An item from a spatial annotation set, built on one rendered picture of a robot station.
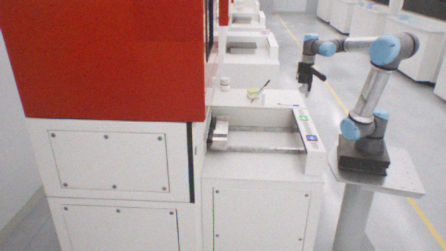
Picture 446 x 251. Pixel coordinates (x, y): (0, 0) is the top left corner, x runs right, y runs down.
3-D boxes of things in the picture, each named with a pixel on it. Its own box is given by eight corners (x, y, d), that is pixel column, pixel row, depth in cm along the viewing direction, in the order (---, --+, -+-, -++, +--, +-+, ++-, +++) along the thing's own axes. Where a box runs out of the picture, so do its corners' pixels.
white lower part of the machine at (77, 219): (77, 313, 188) (44, 198, 152) (124, 215, 261) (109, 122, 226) (200, 320, 184) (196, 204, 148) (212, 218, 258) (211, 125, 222)
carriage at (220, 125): (212, 149, 186) (212, 145, 185) (216, 122, 219) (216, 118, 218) (226, 150, 186) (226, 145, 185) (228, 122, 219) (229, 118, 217)
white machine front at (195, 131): (190, 202, 149) (186, 123, 131) (207, 125, 222) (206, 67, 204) (196, 203, 149) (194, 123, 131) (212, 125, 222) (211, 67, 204)
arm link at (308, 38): (312, 36, 172) (300, 33, 179) (309, 56, 177) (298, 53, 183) (322, 34, 175) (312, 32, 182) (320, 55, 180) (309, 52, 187)
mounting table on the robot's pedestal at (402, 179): (401, 167, 200) (407, 149, 194) (419, 215, 162) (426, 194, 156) (324, 156, 211) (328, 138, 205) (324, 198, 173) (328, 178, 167)
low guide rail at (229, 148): (210, 151, 191) (210, 146, 189) (210, 149, 193) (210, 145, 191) (297, 153, 188) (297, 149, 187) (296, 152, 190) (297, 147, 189)
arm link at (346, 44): (433, 28, 139) (342, 32, 181) (416, 31, 134) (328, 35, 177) (431, 56, 142) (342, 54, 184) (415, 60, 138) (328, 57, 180)
